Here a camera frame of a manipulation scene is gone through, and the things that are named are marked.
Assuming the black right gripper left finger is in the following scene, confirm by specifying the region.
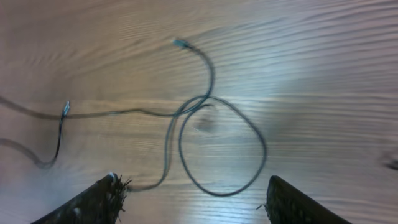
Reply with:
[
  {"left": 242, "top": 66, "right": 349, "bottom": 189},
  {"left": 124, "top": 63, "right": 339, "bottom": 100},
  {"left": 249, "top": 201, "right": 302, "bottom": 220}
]
[{"left": 32, "top": 172, "right": 127, "bottom": 224}]

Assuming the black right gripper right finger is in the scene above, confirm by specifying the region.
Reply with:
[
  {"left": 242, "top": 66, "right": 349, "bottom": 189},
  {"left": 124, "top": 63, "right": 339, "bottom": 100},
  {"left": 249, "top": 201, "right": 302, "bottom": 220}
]
[{"left": 266, "top": 175, "right": 349, "bottom": 224}]

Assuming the thin black USB-C cable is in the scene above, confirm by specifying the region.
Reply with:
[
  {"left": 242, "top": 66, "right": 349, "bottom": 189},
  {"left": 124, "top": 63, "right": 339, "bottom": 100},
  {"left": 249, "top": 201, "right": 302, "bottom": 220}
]
[{"left": 127, "top": 39, "right": 267, "bottom": 197}]

